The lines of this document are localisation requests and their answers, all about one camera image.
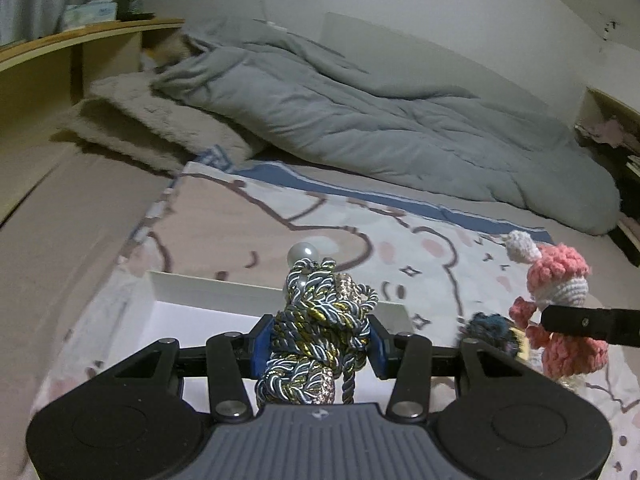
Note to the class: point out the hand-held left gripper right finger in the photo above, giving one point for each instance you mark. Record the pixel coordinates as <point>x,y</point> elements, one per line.
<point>378,352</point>

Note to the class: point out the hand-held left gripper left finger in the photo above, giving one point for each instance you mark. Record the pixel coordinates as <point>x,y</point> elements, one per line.
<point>263,347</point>

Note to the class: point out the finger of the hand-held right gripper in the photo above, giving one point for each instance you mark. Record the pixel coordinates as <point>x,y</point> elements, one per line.
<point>590,324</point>

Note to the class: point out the white cardboard box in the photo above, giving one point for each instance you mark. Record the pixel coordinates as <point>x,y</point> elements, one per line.
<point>200,320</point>

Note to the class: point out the pink crochet doll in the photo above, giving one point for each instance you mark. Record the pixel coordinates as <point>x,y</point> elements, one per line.
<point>560,280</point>

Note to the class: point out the pink crumpled cloth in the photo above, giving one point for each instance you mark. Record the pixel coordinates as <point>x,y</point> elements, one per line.
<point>607,132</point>

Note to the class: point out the brown pillow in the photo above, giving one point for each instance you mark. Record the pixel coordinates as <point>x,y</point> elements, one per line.
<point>170,50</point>

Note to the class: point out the printed bear blanket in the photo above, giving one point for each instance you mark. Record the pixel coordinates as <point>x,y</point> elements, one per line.
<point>240,230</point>

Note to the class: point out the beige fluffy blanket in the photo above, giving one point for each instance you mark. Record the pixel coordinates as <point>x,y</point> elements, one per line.
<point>150,125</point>

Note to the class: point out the dark tray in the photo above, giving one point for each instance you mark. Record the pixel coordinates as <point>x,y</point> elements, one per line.
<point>137,16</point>

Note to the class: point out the wooden open shelf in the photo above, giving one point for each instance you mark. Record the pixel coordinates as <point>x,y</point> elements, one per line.
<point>612,110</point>

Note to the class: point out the wooden bedside shelf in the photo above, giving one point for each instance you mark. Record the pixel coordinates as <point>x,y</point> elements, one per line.
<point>50,65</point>

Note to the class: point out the grey duvet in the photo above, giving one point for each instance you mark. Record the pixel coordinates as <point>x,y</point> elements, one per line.
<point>375,120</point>

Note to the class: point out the tissue pack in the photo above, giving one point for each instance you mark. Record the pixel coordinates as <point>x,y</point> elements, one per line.
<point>90,14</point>

